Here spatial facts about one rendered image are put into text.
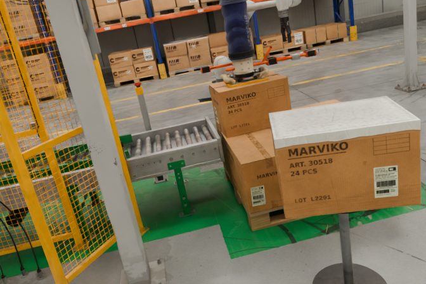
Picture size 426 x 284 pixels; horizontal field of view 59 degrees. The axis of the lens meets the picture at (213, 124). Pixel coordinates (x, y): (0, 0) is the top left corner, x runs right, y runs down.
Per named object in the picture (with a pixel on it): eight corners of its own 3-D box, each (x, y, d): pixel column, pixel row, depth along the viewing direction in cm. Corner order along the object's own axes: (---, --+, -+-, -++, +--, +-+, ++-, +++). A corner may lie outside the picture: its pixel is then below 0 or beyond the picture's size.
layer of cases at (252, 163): (249, 214, 273) (241, 164, 261) (223, 163, 367) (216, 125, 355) (400, 176, 286) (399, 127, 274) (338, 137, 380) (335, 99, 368)
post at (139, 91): (158, 181, 390) (134, 88, 360) (157, 179, 396) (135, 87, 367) (164, 180, 391) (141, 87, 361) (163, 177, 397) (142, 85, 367)
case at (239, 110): (226, 138, 316) (218, 92, 304) (216, 125, 354) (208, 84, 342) (293, 122, 325) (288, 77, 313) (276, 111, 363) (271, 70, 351)
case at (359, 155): (284, 219, 175) (274, 139, 163) (277, 180, 213) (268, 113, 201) (421, 205, 167) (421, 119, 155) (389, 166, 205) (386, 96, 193)
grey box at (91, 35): (64, 59, 210) (48, 4, 202) (66, 59, 215) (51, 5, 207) (100, 52, 213) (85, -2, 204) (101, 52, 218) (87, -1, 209)
